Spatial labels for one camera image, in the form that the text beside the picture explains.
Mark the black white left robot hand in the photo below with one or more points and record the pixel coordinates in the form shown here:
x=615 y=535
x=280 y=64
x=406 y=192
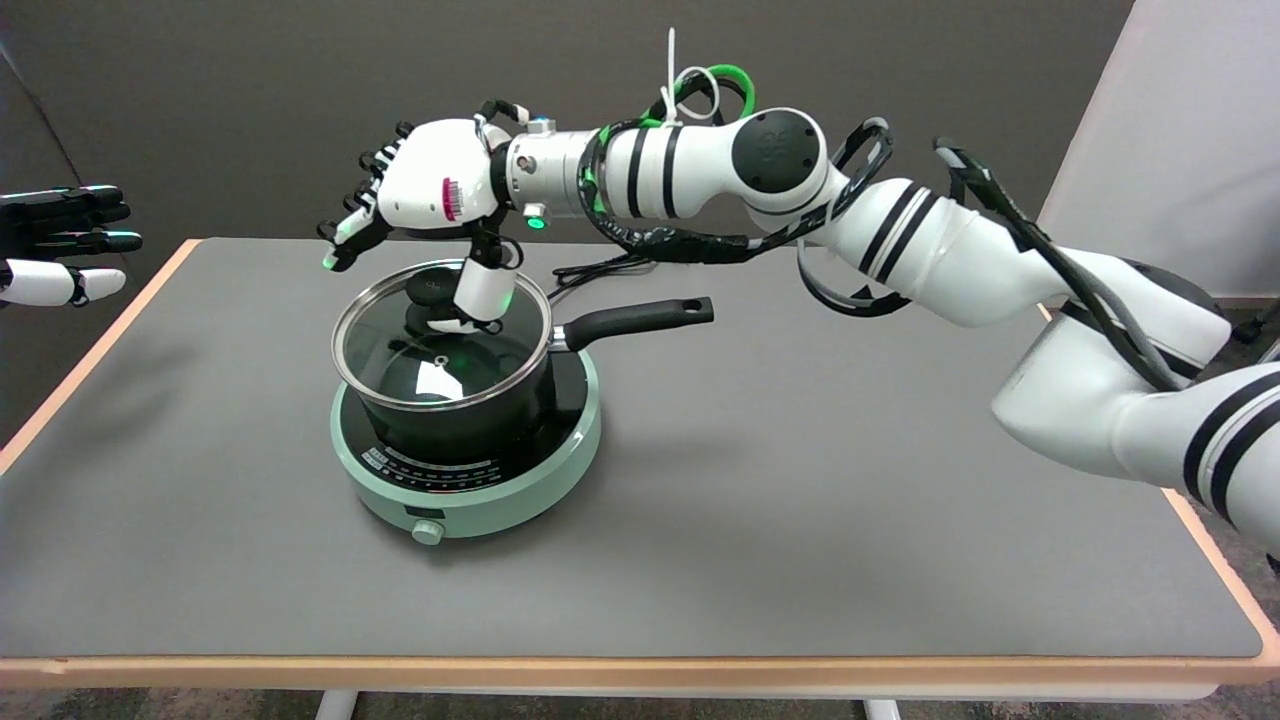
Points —
x=40 y=280

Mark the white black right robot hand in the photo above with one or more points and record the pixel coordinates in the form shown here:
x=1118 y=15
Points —
x=430 y=180

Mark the glass pot lid black knob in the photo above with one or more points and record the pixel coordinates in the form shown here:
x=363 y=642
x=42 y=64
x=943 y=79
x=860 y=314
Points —
x=420 y=375

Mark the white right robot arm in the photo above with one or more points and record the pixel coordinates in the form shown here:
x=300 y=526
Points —
x=950 y=240

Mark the green round induction cooker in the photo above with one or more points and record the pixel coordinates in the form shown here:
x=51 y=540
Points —
x=500 y=490

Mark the grey table mat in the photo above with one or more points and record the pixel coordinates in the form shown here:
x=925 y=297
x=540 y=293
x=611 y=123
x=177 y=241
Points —
x=800 y=480

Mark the white table leg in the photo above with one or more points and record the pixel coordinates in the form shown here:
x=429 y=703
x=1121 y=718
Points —
x=882 y=709
x=336 y=705

